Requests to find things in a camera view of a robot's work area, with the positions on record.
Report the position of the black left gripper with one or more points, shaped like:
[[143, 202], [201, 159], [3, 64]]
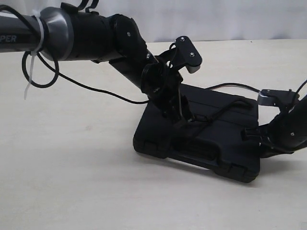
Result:
[[161, 85]]

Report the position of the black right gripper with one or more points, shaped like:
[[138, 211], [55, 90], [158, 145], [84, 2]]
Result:
[[262, 133]]

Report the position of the black plastic carrying case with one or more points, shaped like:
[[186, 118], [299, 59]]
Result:
[[213, 142]]

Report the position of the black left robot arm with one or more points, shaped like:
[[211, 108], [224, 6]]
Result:
[[70, 33]]

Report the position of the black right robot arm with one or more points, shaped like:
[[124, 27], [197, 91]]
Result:
[[285, 134]]

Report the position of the white zip tie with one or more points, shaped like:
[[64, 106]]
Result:
[[33, 60]]

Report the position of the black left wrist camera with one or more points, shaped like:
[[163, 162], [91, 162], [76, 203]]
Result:
[[184, 54]]

